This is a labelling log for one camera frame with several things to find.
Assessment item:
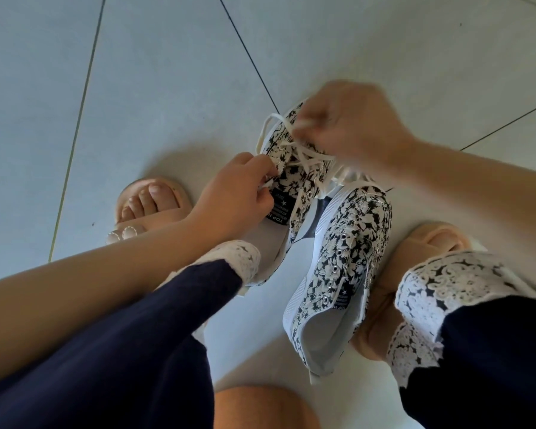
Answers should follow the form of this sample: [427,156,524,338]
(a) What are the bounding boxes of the person's left hand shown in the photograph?
[187,152,281,245]

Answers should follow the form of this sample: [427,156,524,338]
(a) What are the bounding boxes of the person's right hand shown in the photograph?
[291,80,420,176]

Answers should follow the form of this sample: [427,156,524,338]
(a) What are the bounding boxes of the white shoelace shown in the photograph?
[255,112,340,200]
[329,164,378,189]

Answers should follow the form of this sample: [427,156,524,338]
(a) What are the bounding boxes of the floral sneaker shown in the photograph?
[242,100,336,287]
[282,185,393,385]

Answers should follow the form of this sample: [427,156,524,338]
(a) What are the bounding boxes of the person's left forearm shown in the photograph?
[0,218,220,387]

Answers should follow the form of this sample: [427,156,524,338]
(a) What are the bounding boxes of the person's right forearm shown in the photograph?
[397,138,536,302]

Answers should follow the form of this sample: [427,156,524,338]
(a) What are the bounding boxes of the person's left leg navy trousers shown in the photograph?
[0,240,261,429]

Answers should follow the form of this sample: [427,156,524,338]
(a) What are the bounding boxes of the pink slipper with white charms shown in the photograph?
[106,177,208,347]

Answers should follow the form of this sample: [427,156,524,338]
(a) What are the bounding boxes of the pink slipper with green charm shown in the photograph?
[351,222,473,362]

